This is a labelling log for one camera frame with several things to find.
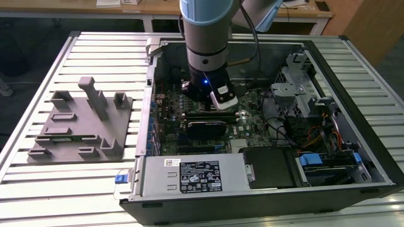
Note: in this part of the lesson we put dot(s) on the blue expansion slot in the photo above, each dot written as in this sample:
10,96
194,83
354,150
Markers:
218,148

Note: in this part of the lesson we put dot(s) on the black plastic shroud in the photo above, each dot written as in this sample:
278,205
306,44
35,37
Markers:
271,165

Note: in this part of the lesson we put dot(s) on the blue disk carrier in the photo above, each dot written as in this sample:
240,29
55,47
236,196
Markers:
311,160

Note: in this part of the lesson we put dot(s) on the grey power supply unit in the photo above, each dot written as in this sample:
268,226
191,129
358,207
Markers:
158,175

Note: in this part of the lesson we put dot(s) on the black expansion slot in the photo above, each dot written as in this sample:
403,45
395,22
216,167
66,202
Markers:
195,149

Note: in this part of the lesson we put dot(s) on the black phone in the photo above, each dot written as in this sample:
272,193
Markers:
323,6

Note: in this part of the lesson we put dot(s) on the grey case latch bracket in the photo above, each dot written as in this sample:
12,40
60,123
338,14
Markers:
152,43

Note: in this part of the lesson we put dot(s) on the green motherboard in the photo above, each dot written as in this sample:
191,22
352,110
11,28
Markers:
170,139

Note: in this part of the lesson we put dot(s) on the white flat cardboard box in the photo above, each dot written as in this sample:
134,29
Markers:
108,2

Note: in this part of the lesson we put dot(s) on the small black graphics card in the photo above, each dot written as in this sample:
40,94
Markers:
207,130

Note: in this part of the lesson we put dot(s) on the blue drive bay tab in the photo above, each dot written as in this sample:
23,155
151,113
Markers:
358,158

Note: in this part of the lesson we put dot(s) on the small white labelled box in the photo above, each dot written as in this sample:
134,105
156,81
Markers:
131,1

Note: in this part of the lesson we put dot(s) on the metal drive cage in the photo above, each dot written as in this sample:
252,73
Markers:
294,89

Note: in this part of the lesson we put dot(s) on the wooden cabinet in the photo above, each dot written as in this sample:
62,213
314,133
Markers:
372,23

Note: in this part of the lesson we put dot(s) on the black open PC case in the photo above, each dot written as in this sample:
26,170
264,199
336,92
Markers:
252,210

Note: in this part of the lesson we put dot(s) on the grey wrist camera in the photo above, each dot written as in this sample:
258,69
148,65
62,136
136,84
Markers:
186,86

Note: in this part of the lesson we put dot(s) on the blue case latch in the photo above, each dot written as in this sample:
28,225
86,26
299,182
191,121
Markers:
122,179

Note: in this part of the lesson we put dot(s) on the green RAM stick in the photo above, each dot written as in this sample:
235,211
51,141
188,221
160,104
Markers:
75,137

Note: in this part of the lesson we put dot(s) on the grey plastic parts rack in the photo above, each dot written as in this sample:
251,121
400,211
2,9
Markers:
95,142

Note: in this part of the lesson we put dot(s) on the white chair base leg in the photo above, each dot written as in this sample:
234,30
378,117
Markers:
6,87

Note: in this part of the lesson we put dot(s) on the wooden desk white legs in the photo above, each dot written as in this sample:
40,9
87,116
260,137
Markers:
303,11

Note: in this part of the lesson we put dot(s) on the silver chipset heatsink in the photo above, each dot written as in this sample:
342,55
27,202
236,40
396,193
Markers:
239,144

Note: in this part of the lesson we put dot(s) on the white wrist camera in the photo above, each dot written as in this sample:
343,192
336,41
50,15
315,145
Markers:
226,99

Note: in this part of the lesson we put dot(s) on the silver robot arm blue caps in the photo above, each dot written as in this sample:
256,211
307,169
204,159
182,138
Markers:
206,37

